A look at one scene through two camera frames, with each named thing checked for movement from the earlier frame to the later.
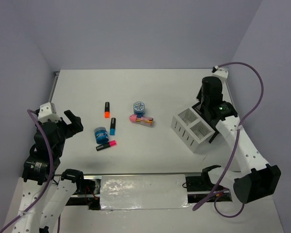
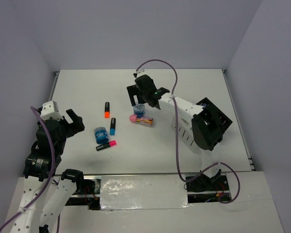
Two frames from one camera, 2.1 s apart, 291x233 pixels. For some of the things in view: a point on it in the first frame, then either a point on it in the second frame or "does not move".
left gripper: (77, 125) does not move
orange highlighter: (107, 114) does not move
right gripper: (199, 95) to (133, 91)
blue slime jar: (101, 135) does not move
